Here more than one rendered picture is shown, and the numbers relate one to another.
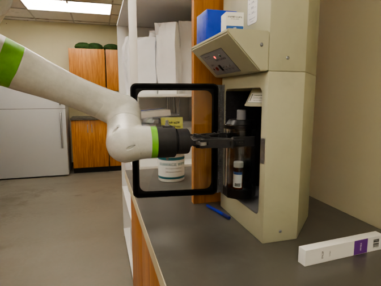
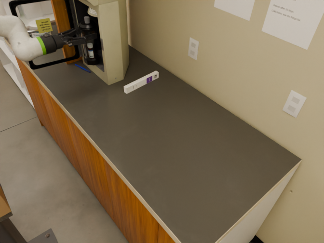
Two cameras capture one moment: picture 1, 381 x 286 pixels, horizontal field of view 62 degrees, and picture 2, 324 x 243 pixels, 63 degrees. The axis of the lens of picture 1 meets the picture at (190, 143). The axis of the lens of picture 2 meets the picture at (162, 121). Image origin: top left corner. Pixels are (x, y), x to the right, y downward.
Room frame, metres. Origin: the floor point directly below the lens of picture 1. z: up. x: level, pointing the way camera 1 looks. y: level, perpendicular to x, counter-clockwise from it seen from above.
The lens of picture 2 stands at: (-0.49, 0.07, 1.88)
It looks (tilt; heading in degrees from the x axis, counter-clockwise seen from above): 43 degrees down; 334
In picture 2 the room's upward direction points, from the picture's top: 3 degrees clockwise
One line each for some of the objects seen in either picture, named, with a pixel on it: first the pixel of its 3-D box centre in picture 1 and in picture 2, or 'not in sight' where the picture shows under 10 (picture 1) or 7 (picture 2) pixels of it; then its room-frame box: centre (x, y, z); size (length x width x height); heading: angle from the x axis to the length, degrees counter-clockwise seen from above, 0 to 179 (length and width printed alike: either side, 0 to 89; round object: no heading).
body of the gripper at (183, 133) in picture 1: (190, 141); (61, 40); (0.93, 0.00, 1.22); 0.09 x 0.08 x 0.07; 105
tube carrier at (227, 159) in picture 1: (240, 158); (90, 43); (0.98, -0.16, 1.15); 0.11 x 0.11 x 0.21
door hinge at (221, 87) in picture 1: (220, 140); (75, 27); (1.13, -0.11, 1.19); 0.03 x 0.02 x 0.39; 16
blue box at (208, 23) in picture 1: (216, 29); not in sight; (1.04, -0.08, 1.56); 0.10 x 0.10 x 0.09; 16
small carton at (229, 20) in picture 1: (232, 25); not in sight; (0.92, -0.12, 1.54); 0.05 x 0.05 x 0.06; 10
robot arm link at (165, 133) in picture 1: (166, 140); (47, 43); (0.91, 0.07, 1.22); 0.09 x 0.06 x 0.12; 15
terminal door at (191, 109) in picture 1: (175, 141); (48, 33); (1.10, 0.05, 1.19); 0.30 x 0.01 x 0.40; 99
